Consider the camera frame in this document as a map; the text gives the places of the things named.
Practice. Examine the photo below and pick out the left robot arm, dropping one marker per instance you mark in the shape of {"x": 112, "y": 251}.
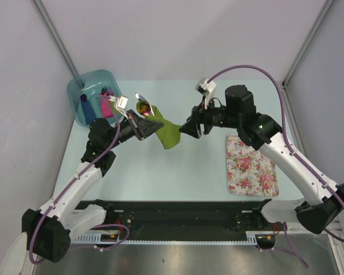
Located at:
{"x": 52, "y": 228}

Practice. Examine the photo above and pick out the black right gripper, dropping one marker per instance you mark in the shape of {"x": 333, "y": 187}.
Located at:
{"x": 199, "y": 116}

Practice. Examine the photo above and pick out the floral fabric pouch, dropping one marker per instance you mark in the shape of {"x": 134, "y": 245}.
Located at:
{"x": 249, "y": 172}

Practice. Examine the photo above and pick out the aluminium frame rail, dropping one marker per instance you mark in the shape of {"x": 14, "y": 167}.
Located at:
{"x": 315, "y": 222}

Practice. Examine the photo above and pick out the iridescent gold spoon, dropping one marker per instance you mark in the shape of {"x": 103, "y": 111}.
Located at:
{"x": 143, "y": 108}

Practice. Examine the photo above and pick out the teal translucent plastic bin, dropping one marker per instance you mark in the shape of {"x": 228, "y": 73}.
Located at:
{"x": 88, "y": 86}

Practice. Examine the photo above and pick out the blue rolled napkin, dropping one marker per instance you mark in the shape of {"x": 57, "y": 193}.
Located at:
{"x": 88, "y": 112}

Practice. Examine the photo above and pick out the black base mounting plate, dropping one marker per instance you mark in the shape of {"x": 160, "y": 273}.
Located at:
{"x": 185, "y": 221}

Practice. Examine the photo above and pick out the green paper napkin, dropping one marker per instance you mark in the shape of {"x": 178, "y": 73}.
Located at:
{"x": 169, "y": 135}

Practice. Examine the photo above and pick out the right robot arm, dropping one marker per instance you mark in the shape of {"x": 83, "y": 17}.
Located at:
{"x": 323, "y": 198}

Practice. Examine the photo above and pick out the white cable duct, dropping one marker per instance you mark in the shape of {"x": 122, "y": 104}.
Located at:
{"x": 97, "y": 237}

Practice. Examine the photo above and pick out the pink rolled napkin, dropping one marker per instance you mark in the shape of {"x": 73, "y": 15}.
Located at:
{"x": 105, "y": 105}

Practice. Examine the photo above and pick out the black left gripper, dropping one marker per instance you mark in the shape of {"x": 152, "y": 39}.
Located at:
{"x": 147, "y": 127}

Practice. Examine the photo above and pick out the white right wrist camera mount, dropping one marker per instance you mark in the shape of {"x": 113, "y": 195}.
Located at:
{"x": 207, "y": 88}

